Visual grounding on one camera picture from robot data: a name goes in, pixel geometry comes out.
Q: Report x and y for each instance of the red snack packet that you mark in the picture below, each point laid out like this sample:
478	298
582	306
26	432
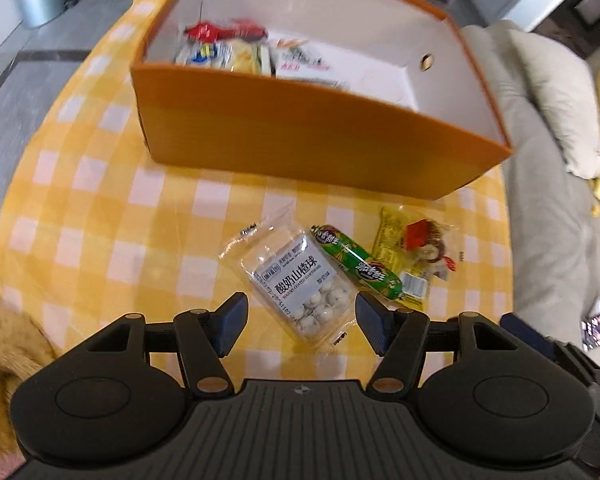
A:
220	31

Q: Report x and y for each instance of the white packet blue print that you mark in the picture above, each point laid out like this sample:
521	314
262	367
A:
202	54

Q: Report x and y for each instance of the white sausage stick packet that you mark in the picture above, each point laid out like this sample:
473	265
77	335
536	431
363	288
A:
310	62

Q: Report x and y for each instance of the yellow checked tablecloth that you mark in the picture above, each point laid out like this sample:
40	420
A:
105	200

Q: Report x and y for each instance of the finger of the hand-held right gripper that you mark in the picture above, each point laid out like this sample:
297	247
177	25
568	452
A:
527	332

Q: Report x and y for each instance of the clear packet of white balls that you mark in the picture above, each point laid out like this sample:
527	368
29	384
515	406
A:
295	280

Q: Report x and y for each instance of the grey sofa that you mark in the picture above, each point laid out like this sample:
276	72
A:
545	240

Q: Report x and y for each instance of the green sausage stick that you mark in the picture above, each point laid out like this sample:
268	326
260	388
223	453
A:
360	262

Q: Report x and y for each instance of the yellow snack packet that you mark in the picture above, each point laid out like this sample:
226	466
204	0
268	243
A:
390	240

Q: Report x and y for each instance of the small red brown packet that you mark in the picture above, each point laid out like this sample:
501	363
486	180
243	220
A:
427	245

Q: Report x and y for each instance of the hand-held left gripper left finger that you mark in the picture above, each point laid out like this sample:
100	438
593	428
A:
232	322

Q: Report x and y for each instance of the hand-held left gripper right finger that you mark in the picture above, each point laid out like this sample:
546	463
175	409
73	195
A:
372	322

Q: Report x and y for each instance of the white packet green print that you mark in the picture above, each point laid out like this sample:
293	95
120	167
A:
252	59

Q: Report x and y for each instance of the orange cardboard box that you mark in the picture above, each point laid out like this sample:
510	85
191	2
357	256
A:
305	135

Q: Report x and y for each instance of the orange fuzzy cloth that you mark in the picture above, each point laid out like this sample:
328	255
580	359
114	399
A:
10	360

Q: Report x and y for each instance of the beige cushion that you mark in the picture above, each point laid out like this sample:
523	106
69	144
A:
555	100

